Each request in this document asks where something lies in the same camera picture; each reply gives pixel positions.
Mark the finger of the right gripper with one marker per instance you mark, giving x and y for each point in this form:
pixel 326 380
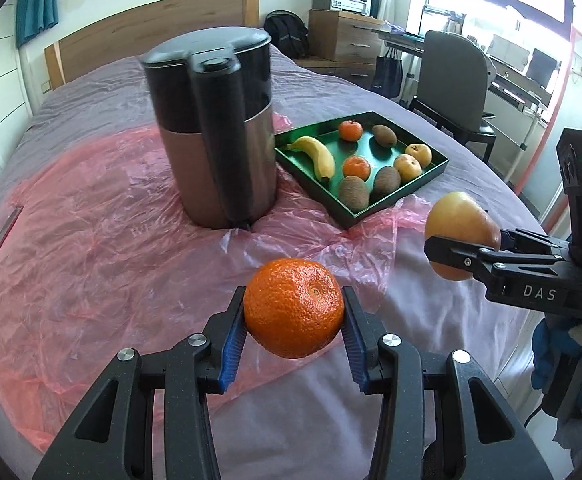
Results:
pixel 453 259
pixel 521 240

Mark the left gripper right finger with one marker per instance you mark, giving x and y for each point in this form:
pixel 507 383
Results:
pixel 441 416

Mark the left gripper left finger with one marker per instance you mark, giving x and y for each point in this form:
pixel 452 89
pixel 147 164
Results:
pixel 109 433

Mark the large red-green apple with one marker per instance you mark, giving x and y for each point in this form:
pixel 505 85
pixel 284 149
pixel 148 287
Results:
pixel 459 217

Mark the yellow round apple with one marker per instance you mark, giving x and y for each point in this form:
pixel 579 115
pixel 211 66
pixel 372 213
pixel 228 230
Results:
pixel 407 167

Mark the brown kiwi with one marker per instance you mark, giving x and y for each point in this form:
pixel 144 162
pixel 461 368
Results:
pixel 384 136
pixel 387 181
pixel 353 193

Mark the yellow striped small apple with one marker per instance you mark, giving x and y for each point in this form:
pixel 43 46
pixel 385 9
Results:
pixel 421 152

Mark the mandarin with stem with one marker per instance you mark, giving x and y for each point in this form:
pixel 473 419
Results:
pixel 350 131

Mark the yellow banana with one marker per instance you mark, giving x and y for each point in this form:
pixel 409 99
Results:
pixel 323 161

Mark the blue gloved right hand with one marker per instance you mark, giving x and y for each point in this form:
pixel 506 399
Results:
pixel 557 360

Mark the green rectangular tray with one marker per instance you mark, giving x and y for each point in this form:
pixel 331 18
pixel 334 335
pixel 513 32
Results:
pixel 326 191

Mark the desk by window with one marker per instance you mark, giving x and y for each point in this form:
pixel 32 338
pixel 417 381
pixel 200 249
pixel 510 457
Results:
pixel 530 101

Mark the grey office chair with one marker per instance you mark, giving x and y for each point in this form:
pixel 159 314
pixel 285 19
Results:
pixel 454 77

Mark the pink plastic sheet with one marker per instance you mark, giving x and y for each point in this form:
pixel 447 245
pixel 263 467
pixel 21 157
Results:
pixel 103 257

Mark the dark blue hanging bag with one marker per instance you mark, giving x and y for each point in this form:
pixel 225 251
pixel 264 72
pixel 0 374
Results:
pixel 388 77

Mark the wooden drawer cabinet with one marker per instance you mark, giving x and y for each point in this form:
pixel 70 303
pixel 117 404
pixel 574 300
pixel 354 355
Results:
pixel 343 44

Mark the black backpack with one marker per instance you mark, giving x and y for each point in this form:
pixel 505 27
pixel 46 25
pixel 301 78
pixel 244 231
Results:
pixel 288 33

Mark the black and copper kettle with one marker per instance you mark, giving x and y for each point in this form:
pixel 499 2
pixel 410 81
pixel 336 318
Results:
pixel 211 94

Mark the wooden headboard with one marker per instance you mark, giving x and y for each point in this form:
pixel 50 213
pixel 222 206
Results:
pixel 137 30

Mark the teal left curtain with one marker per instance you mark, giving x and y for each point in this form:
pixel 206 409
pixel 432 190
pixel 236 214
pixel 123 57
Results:
pixel 33 17

